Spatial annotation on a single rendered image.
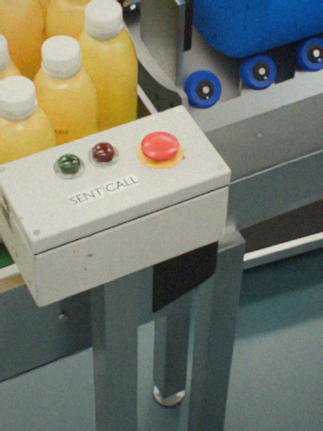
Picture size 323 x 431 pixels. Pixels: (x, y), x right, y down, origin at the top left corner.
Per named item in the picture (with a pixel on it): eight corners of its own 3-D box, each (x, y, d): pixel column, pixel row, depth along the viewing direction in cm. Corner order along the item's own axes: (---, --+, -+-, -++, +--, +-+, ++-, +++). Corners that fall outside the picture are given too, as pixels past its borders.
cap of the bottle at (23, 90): (-11, 96, 111) (-13, 82, 110) (25, 83, 113) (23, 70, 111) (7, 120, 109) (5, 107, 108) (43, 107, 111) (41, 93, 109)
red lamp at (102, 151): (119, 160, 105) (119, 151, 104) (97, 167, 105) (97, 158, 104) (108, 145, 107) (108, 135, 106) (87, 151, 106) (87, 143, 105)
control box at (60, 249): (225, 239, 112) (232, 167, 105) (39, 310, 106) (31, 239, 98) (179, 172, 118) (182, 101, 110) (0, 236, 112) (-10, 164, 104)
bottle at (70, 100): (41, 165, 132) (29, 34, 117) (103, 167, 132) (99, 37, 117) (34, 211, 127) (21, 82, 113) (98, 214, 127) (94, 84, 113)
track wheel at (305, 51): (320, 26, 135) (312, 27, 137) (293, 49, 134) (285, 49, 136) (339, 57, 137) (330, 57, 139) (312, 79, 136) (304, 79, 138)
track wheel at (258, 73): (266, 44, 133) (259, 44, 135) (238, 66, 132) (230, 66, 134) (285, 75, 135) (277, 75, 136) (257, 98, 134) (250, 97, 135)
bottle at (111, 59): (140, 170, 132) (141, 40, 117) (78, 176, 131) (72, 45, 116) (133, 127, 137) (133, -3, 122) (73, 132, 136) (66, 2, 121)
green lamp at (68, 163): (84, 172, 104) (84, 162, 103) (62, 179, 104) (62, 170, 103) (75, 156, 106) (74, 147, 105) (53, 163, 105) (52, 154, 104)
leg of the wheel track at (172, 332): (188, 401, 216) (205, 177, 169) (161, 412, 214) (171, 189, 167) (175, 377, 219) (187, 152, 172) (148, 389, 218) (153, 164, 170)
